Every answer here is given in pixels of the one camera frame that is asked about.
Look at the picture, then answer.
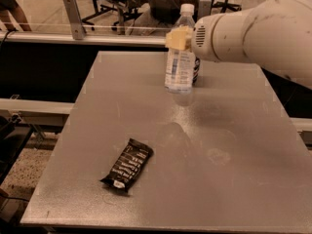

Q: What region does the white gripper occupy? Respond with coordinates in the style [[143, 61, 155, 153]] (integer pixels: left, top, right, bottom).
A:
[[165, 13, 243, 62]]

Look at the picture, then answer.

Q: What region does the clear blue-label plastic bottle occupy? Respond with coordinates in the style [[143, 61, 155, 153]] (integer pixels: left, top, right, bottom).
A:
[[165, 4, 195, 95]]

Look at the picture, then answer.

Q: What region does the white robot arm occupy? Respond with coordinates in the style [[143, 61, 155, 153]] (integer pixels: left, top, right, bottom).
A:
[[165, 0, 312, 89]]

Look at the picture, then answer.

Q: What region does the blue soda can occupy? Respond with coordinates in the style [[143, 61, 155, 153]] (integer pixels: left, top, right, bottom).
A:
[[192, 57, 201, 84]]

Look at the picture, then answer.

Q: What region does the seated person in sweater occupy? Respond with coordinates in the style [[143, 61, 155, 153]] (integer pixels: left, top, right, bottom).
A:
[[126, 0, 200, 36]]

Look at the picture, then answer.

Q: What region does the black office chair left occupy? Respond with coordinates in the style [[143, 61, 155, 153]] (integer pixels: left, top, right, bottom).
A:
[[82, 0, 147, 34]]

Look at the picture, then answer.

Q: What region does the black snack bar wrapper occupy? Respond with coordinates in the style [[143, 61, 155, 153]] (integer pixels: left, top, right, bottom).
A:
[[101, 138, 154, 192]]

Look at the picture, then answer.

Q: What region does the standing person leg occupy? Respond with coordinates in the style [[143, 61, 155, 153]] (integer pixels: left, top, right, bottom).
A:
[[0, 0, 31, 31]]

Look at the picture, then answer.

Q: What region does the black equipment at left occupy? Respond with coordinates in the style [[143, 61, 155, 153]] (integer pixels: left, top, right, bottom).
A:
[[0, 116, 32, 184]]

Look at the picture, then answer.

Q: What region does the right metal bracket post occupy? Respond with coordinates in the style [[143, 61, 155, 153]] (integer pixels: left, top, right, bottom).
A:
[[198, 0, 213, 19]]

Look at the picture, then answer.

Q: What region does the metal bracket post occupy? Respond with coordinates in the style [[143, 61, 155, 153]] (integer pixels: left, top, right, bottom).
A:
[[62, 0, 86, 40], [198, 0, 213, 19]]

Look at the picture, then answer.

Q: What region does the left metal bracket post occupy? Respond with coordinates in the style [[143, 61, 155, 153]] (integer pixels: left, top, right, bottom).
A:
[[62, 0, 86, 40]]

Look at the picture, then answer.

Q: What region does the metal rail barrier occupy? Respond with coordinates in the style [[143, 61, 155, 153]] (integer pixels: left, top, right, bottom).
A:
[[0, 31, 165, 48]]

